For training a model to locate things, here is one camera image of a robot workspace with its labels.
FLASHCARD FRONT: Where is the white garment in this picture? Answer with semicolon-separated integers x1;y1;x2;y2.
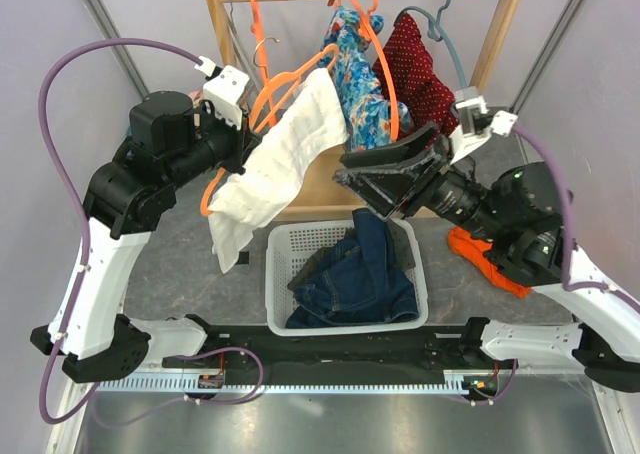
208;68;348;273

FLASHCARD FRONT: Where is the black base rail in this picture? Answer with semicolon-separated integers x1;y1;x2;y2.
107;318;519;390

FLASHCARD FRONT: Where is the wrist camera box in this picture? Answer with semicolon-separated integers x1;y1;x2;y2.
449;87;518;165
203;66;250;129

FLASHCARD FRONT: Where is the purple cable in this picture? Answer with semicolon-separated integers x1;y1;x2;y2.
37;37;216;428
509;123;640;320

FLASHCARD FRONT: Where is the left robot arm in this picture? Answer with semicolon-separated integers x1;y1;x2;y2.
30;91;257;384

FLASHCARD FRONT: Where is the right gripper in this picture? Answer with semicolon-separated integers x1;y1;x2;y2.
329;119;504;241

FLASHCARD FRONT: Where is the white plastic laundry basket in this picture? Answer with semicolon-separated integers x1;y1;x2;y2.
265;219;429;337

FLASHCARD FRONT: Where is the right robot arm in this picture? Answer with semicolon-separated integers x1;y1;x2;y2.
334;111;639;393

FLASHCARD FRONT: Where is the small black square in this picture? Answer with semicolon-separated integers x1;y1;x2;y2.
237;251;249;265

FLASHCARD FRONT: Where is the grey dotted garment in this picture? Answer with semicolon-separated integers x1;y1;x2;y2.
287;221;416;291

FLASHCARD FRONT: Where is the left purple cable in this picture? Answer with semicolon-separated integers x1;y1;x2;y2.
37;37;216;428

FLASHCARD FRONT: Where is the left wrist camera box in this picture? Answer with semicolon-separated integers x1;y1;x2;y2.
203;66;250;129

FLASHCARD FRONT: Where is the orange floral garment hanger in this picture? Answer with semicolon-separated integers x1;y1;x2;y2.
349;0;400;142

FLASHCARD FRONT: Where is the blue-grey plastic hanger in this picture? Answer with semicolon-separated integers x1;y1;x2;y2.
394;0;469;88

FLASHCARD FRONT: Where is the orange plastic hanger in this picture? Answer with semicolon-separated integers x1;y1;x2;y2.
249;0;269;85

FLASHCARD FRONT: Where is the blue denim skirt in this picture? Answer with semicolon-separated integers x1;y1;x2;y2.
286;208;418;329

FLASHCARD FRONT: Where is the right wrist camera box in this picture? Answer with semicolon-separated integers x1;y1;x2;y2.
449;87;518;165

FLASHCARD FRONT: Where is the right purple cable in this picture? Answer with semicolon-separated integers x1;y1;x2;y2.
509;123;640;320

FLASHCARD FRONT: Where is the orange cloth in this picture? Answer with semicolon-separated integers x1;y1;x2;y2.
447;227;532;299

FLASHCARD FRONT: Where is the blue floral garment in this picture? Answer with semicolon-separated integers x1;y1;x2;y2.
318;6;392;151

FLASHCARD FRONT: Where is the red dotted garment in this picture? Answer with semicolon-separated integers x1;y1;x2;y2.
383;13;458;139

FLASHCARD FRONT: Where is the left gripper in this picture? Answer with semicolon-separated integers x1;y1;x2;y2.
167;98;263;190

